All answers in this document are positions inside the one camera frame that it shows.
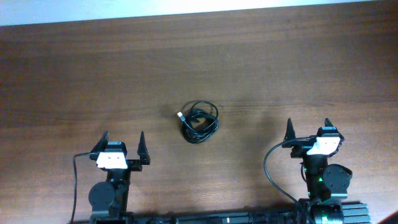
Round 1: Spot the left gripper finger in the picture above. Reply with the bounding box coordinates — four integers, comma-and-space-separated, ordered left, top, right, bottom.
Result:
137, 131, 149, 159
90, 131, 109, 154

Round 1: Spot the thin black USB cable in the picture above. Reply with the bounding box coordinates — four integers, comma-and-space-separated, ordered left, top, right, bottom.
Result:
177, 100, 219, 144

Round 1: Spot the long thin black cable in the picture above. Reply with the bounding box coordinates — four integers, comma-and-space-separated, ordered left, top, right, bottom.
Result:
180, 105, 220, 144

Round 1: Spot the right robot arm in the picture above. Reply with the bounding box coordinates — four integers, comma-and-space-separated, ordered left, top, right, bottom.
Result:
282, 118, 353, 223

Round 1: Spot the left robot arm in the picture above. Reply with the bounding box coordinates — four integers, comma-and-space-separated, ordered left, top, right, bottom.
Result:
88, 132, 150, 223

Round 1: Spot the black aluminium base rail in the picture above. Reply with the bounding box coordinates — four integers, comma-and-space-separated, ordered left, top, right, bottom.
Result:
78, 203, 372, 224

